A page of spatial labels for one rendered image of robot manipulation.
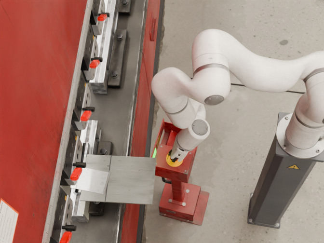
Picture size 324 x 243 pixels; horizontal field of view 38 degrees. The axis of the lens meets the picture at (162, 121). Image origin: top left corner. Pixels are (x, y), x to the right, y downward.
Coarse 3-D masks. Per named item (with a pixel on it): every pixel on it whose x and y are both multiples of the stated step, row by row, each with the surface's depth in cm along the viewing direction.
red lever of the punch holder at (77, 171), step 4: (76, 164) 148; (80, 164) 148; (84, 164) 148; (76, 168) 145; (80, 168) 145; (76, 172) 143; (80, 172) 144; (72, 176) 141; (76, 176) 141; (76, 180) 142
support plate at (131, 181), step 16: (96, 160) 177; (112, 160) 177; (128, 160) 177; (144, 160) 176; (112, 176) 174; (128, 176) 174; (144, 176) 173; (112, 192) 171; (128, 192) 171; (144, 192) 171
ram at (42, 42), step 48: (0, 0) 93; (48, 0) 121; (0, 48) 94; (48, 48) 122; (0, 96) 95; (48, 96) 124; (0, 144) 96; (48, 144) 126; (0, 192) 97; (48, 192) 127; (48, 240) 129
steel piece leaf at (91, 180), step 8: (88, 168) 176; (80, 176) 175; (88, 176) 174; (96, 176) 174; (104, 176) 174; (80, 184) 173; (88, 184) 173; (96, 184) 173; (104, 184) 173; (96, 192) 171; (104, 192) 171
